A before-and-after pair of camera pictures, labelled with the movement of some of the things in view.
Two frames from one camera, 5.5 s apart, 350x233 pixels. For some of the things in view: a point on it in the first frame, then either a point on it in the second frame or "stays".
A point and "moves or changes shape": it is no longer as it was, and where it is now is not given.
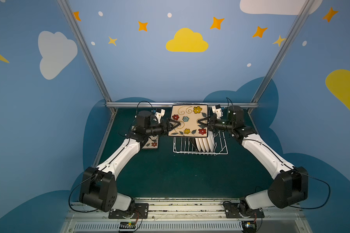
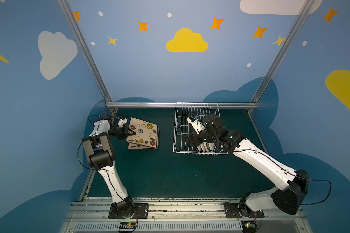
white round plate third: (206, 143) stays
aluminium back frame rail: (180, 104) stays
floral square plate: (188, 115) moves or changes shape
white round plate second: (201, 144) stays
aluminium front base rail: (188, 217) stays
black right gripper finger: (203, 124) to (188, 139)
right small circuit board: (249, 226) stays
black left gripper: (166, 126) to (125, 130)
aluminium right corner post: (254, 105) stays
